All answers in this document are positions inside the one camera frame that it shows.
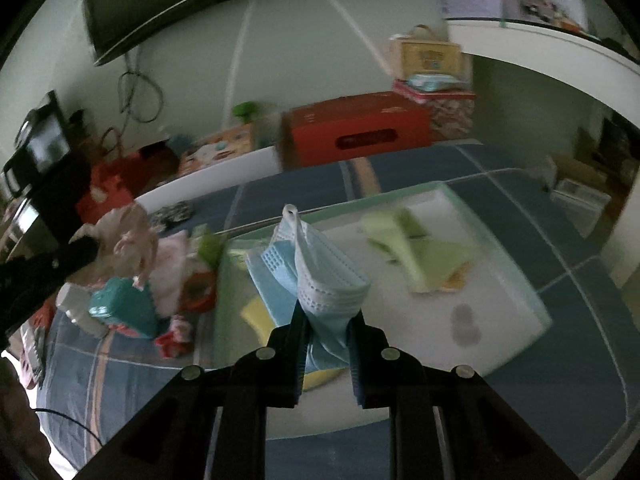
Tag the red flower cloth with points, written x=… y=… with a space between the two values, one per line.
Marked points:
x=172 y=335

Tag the mint green tray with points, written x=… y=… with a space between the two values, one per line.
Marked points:
x=425 y=320

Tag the green dumbbell toy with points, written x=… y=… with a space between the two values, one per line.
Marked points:
x=246 y=110

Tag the blue face mask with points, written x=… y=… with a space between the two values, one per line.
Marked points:
x=325 y=280

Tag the red tote bag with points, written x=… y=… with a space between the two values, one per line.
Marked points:
x=110 y=180

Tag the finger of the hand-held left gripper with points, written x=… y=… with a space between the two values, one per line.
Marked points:
x=75 y=255

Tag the tan gift bag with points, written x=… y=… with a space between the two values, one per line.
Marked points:
x=430 y=57

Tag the light blue wipes packet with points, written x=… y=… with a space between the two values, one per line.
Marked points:
x=432 y=82

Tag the light green cloth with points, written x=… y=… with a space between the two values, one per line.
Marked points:
x=425 y=265

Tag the yellow sponge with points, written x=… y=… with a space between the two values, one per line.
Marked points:
x=257 y=317

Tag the orange toy board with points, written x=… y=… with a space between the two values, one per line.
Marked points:
x=220 y=150

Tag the white bottle green label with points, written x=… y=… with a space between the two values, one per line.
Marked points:
x=75 y=310

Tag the zebra print scrunchie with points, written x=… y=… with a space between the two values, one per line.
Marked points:
x=172 y=212

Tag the pink white ruffled cloth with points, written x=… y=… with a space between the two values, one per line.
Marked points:
x=130 y=240

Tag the white desk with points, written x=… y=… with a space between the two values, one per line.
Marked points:
x=550 y=55

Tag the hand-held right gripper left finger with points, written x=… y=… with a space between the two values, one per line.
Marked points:
x=292 y=360

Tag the green white packet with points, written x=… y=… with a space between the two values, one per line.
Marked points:
x=210 y=250

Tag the person's left forearm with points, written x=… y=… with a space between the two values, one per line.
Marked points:
x=20 y=420

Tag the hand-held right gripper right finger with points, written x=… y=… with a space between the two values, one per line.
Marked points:
x=360 y=365

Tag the teal toy box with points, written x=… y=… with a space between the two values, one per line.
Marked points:
x=125 y=305

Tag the black appliance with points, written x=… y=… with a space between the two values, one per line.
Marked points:
x=45 y=195

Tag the white storage bin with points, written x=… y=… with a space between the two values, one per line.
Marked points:
x=240 y=170

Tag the red cardboard box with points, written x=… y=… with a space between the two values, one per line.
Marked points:
x=350 y=125

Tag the stack of blue masks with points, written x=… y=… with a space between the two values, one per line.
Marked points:
x=275 y=280

